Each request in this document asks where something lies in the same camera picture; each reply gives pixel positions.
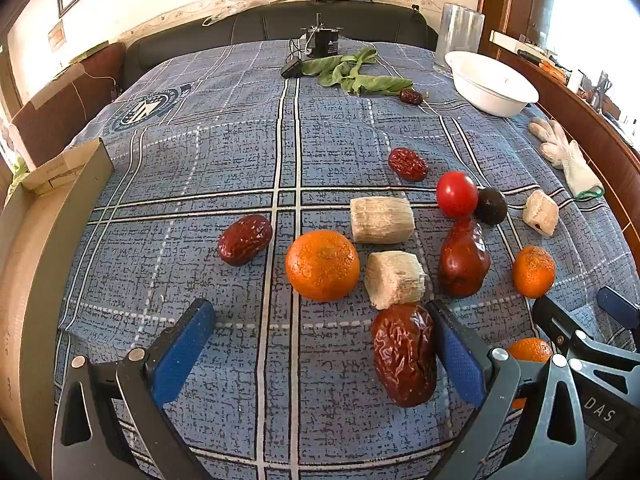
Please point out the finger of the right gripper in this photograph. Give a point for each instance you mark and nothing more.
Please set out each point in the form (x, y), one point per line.
(606, 377)
(620, 308)

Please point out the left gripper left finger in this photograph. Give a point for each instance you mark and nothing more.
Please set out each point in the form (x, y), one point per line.
(88, 442)

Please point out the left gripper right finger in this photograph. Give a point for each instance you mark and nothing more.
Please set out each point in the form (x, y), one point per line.
(549, 441)

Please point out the small orange mandarin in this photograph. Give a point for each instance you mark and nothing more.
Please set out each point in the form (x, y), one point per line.
(533, 272)

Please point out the glossy dark red fruit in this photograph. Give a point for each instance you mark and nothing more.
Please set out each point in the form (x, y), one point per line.
(464, 259)

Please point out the dark plum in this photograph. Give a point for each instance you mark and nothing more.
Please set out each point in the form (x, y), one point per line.
(491, 206)

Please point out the large wrinkled red date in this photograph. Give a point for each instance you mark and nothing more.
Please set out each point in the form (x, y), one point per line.
(403, 338)

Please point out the red tomato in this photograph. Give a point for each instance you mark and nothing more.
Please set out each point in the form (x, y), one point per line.
(456, 195)

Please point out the large orange mandarin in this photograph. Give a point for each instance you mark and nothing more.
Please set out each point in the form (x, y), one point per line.
(322, 265)

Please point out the white work glove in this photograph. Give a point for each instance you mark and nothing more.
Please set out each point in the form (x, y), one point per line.
(567, 156)

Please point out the small red date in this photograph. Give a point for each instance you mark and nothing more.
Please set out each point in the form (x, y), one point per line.
(408, 164)

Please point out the cardboard box tray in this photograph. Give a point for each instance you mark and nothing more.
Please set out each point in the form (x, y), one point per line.
(41, 226)

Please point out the white bowl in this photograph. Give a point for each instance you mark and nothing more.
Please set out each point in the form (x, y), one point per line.
(490, 85)

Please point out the blue plaid tablecloth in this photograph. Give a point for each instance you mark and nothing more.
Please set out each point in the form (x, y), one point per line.
(286, 387)

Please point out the far dark red date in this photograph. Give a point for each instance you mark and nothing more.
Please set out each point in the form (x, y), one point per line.
(411, 96)

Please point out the brown armchair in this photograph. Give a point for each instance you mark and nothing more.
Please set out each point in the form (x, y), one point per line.
(47, 123)

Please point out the clear glass jar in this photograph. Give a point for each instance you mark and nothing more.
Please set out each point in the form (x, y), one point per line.
(460, 29)

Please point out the wooden sideboard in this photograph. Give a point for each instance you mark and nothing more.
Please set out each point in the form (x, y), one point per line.
(613, 161)

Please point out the green leafy vegetable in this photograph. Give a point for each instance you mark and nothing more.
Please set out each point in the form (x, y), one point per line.
(344, 71)

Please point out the black leather sofa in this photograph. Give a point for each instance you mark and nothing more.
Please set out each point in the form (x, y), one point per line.
(362, 20)

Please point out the small black adapter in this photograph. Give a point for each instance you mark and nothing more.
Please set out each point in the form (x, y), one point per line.
(292, 68)

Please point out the black device with antenna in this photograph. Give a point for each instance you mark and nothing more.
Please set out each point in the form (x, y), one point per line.
(319, 40)

